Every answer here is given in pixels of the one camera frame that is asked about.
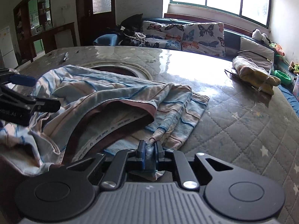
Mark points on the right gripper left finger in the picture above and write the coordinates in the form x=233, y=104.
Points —
x=116, y=172

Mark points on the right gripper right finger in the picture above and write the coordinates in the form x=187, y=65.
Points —
x=175, y=161

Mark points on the blue pink striped garment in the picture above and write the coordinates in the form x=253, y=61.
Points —
x=99, y=111

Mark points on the bagged yellow folded clothes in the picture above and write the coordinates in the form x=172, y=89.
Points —
x=247, y=71

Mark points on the white refrigerator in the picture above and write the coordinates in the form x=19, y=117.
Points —
x=7, y=49

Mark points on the grey star quilted mattress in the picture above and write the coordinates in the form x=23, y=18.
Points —
x=240, y=125

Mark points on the dark wooden display cabinet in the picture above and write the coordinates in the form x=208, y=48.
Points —
x=31, y=17

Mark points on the dark wooden door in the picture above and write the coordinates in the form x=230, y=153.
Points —
x=94, y=18

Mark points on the green plastic container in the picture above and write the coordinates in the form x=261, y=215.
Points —
x=285, y=79

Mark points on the low butterfly print pillow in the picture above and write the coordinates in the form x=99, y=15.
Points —
x=162, y=36

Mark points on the large butterfly print pillow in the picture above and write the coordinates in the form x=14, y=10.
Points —
x=204, y=38

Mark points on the blue sofa bench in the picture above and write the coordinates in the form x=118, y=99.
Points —
x=125, y=37

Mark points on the grey plain cushion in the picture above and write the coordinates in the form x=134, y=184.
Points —
x=262, y=56

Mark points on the black bag on sofa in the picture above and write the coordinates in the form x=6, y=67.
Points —
x=133, y=23

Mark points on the colourful plush toys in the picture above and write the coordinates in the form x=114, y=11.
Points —
x=294, y=68

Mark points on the white plush toy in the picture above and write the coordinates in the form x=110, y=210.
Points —
x=261, y=37

